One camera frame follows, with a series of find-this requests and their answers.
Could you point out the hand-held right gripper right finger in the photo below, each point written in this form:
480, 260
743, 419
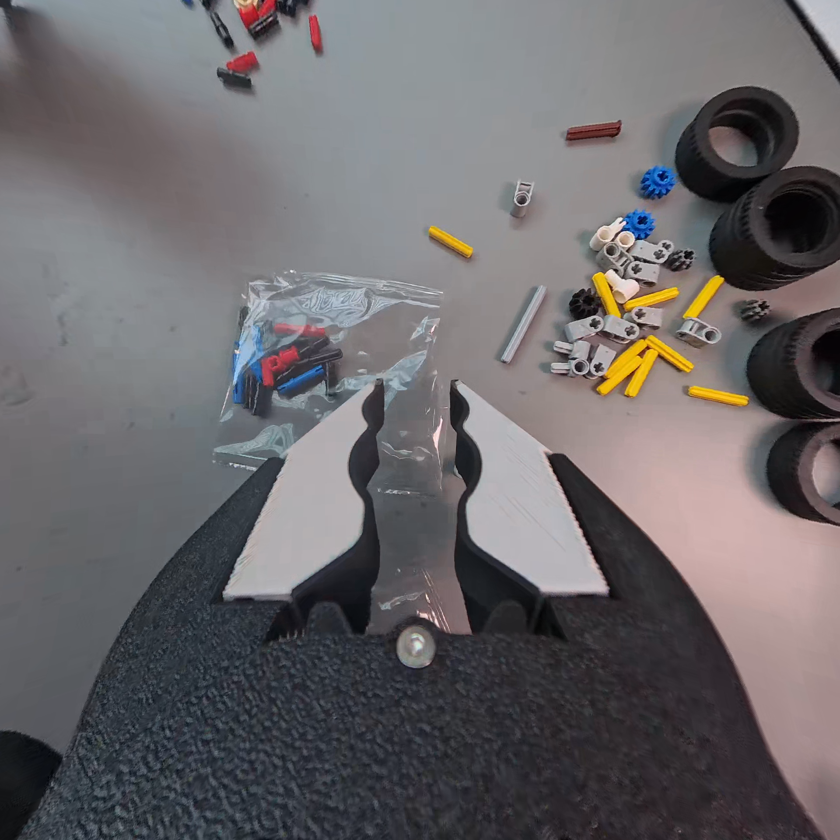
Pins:
525, 512

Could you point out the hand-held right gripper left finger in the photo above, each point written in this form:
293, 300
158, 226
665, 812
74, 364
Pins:
308, 512

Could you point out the bunch of bagged pins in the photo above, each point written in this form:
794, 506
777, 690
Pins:
289, 367

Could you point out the clear plastic bag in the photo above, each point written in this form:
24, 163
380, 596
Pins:
387, 315

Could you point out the pile of small pins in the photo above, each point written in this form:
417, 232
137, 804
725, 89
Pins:
253, 26

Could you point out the cluster of yellow axles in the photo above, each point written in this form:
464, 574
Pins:
640, 373

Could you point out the long grey axle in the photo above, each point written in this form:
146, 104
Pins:
523, 323

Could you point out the cluster of grey connectors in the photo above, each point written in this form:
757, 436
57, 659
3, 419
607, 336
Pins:
613, 326

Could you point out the black toy gear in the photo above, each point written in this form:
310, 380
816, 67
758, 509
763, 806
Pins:
682, 260
583, 304

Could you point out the white connector piece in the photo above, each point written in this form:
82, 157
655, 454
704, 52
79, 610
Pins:
604, 236
622, 286

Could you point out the black rubber tyre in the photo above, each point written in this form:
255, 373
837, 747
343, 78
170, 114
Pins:
741, 249
774, 367
791, 472
702, 157

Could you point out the single yellow axle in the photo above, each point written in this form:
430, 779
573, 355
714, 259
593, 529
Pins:
450, 241

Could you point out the dark grey toy gear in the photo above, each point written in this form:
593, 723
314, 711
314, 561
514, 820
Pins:
754, 310

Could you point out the blue toy gear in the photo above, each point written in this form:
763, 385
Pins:
657, 182
639, 224

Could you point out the grey pin connector piece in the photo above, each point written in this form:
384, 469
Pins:
522, 199

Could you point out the brown axle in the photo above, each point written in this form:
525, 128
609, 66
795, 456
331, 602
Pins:
594, 130

